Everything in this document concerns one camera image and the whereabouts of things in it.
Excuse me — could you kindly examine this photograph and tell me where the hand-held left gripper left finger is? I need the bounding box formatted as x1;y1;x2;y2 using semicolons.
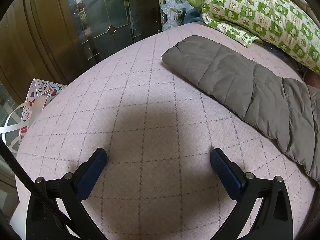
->
26;148;108;240

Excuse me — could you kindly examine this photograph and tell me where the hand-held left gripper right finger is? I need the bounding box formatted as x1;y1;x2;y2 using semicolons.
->
209;148;293;240

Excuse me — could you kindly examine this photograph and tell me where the gray puffer jacket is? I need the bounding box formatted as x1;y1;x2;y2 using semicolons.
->
161;35;320;185

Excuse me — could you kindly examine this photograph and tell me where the white patterned gift bag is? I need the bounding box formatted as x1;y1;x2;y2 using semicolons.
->
0;79;67;153

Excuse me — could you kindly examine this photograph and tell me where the wooden door with glass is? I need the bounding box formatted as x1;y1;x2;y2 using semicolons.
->
0;0;163;100

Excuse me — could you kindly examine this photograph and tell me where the blue cloth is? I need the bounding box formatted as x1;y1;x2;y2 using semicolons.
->
184;8;204;24

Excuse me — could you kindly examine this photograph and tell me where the green patterned pillow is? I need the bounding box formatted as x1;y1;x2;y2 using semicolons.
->
187;0;320;74

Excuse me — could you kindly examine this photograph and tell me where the black cable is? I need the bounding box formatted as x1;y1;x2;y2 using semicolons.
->
0;140;75;233

